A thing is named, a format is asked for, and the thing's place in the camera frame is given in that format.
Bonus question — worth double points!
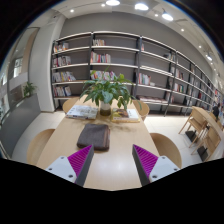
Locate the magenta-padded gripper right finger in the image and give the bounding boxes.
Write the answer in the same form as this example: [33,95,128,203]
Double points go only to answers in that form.
[131,143,181,187]

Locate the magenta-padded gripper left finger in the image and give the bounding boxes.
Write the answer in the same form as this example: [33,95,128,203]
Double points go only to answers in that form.
[45,144,95,187]

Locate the zigzag-striped brown towel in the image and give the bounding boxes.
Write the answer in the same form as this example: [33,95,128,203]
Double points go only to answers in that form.
[76,123,111,151]

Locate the round-backed wooden chair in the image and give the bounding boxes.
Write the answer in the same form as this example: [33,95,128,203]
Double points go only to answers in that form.
[149,132,183,170]
[62,96,81,114]
[26,128,56,166]
[132,99,151,122]

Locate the large white book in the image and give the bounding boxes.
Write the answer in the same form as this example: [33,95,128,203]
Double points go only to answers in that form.
[65,104,99,121]

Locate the yellow-edged picture book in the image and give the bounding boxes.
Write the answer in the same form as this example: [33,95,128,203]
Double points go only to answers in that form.
[110,108,141,124]

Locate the green potted plant white pot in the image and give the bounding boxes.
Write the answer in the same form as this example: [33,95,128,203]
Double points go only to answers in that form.
[79,68,143,117]

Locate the small leafy floor plant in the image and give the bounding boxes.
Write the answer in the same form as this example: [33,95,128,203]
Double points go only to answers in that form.
[22,81,38,99]

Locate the grey bookshelf unit with books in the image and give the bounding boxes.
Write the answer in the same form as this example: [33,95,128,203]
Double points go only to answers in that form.
[49,30,224,118]

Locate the round ceiling lights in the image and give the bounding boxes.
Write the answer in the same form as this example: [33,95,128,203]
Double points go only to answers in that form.
[69,0,215,63]

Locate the wood-frame slatted chair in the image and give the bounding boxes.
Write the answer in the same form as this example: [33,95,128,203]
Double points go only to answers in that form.
[178,106,210,141]
[190,123,224,162]

